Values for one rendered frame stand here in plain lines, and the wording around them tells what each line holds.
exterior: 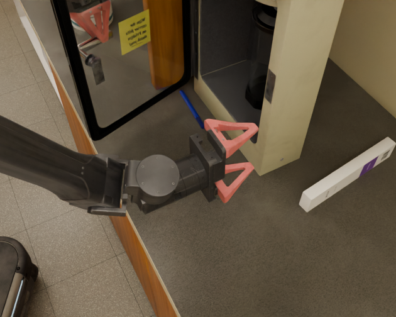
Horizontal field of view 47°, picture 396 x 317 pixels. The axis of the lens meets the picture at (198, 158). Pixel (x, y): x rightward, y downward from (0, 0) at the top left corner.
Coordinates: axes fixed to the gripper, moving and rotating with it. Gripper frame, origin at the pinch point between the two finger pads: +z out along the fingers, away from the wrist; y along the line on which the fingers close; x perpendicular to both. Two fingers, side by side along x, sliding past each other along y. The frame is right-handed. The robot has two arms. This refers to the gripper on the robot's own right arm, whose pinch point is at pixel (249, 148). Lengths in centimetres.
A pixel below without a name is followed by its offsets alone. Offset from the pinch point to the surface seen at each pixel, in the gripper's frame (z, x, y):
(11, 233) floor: -58, 89, -118
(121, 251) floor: -19, 59, -119
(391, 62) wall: 54, 19, -18
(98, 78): -15.0, 31.6, -3.1
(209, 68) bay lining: 13.5, 38.5, -17.2
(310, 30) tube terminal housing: 16.8, 9.6, 10.6
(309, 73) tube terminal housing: 18.8, 9.8, 0.5
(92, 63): -15.4, 31.4, 1.0
